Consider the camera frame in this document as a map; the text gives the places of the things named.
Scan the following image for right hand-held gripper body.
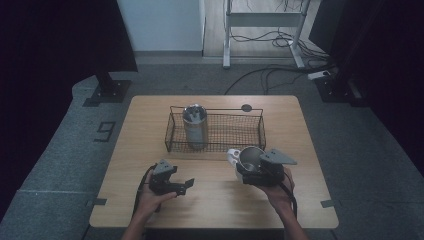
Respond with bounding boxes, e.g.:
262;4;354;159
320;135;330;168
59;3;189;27
242;148;298;187

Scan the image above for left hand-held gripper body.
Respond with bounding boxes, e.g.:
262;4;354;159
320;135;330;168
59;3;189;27
148;159;181;197

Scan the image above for steel mug with white handle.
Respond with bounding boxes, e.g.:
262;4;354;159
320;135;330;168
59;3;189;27
227;145;268;183

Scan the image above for black wire mesh basket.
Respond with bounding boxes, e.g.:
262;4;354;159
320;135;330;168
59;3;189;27
164;105;267;154

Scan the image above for tall stainless steel tumbler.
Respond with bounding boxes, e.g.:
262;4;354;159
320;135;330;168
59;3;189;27
182;103;209;150

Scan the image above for person's left hand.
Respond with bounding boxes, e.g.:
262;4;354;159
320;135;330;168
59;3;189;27
136;170;178;218

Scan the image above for person's right hand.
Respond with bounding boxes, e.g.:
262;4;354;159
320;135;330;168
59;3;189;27
255;167;296;211

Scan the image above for grey tape strip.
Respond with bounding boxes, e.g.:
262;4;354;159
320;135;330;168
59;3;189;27
86;197;108;207

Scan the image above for black tape floor number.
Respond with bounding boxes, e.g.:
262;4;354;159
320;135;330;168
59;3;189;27
93;121;117;143

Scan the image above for black metal stand base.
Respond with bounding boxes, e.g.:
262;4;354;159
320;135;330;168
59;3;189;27
314;66;368;108
82;71;132;108

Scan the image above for white power strip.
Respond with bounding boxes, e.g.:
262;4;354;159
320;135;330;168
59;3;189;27
307;69;332;81

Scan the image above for black curtain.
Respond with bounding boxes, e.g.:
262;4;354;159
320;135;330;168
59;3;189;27
308;0;424;176
0;0;139;218

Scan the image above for left hand-held gripper black cable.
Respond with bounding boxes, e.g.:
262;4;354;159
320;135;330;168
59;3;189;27
132;163;158;218

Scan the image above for hand-held gripper black cable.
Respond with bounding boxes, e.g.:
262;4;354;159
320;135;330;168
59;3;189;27
278;181;299;220
132;163;158;218

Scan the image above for right hand-held gripper black cable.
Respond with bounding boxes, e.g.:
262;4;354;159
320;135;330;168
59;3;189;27
278;181;299;220

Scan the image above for long black floor cable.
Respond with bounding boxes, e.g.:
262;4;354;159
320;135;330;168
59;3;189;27
223;64;336;96

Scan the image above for tangle of thin black cables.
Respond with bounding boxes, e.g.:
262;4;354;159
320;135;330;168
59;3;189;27
230;29;331;62

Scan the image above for white metal desk frame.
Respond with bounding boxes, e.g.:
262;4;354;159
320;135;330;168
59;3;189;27
222;0;306;70

